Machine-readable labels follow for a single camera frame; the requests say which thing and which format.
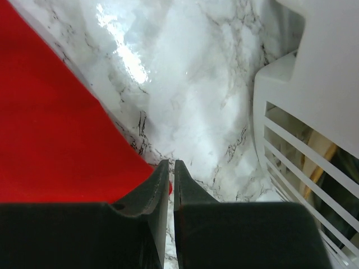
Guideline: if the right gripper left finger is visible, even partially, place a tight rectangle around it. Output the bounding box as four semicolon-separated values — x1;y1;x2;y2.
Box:
1;160;169;268

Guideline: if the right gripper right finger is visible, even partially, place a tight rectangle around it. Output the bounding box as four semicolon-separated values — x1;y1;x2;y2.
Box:
174;160;331;268

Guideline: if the red t shirt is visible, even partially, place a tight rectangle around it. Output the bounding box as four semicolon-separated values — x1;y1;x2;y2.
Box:
0;0;173;205

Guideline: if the white plastic dish basket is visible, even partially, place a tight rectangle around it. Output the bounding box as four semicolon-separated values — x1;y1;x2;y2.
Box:
253;1;358;268

